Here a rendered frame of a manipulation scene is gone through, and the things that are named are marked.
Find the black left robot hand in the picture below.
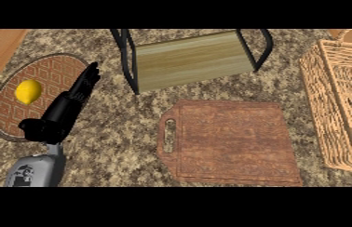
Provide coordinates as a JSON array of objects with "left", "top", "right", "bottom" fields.
[{"left": 17, "top": 61, "right": 101, "bottom": 145}]

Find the brown wooden cutting board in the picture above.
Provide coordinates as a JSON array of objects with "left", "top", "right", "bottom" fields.
[{"left": 155, "top": 99, "right": 303, "bottom": 187}]

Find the wicker basket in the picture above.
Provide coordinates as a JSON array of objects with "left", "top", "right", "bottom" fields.
[{"left": 298, "top": 29, "right": 352, "bottom": 172}]

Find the yellow lemon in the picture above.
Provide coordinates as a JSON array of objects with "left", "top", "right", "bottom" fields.
[{"left": 13, "top": 79, "right": 44, "bottom": 106}]

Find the oval patterned brown placemat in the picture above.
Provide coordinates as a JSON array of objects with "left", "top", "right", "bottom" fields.
[{"left": 0, "top": 52, "right": 90, "bottom": 142}]

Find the wooden shelf with black frame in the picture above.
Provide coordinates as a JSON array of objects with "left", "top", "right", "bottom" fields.
[{"left": 107, "top": 29, "right": 275, "bottom": 96}]

